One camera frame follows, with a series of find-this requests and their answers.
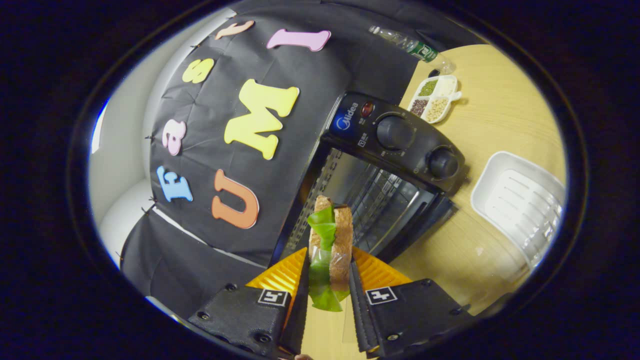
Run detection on white sectioned grain dish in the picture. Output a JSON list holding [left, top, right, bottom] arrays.
[[407, 74, 462, 124]]

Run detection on black electric oven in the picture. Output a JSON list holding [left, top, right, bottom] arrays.
[[272, 91, 467, 268]]

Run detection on clear plastic water bottle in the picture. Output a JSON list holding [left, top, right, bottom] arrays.
[[369, 25, 455, 75]]

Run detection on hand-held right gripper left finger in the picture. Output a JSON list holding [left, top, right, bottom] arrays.
[[187, 246, 311, 358]]

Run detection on bread and lettuce sandwich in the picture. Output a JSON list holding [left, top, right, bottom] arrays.
[[306, 195, 355, 313]]

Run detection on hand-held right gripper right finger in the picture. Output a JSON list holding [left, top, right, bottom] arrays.
[[348, 246, 476, 359]]

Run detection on black backdrop cloth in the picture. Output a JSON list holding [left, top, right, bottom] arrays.
[[120, 0, 481, 306]]

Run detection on white plastic tray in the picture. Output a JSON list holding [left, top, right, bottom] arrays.
[[470, 151, 567, 271]]

